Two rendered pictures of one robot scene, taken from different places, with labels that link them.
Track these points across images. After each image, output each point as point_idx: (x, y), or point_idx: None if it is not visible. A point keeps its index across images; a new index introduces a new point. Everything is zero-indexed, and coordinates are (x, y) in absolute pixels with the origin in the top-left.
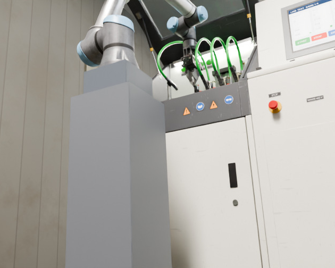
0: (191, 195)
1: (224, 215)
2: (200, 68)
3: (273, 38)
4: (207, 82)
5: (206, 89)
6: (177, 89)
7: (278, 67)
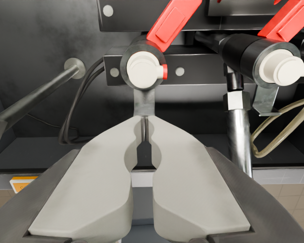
0: None
1: None
2: (302, 240)
3: None
4: (261, 109)
5: (224, 101)
6: (5, 127)
7: None
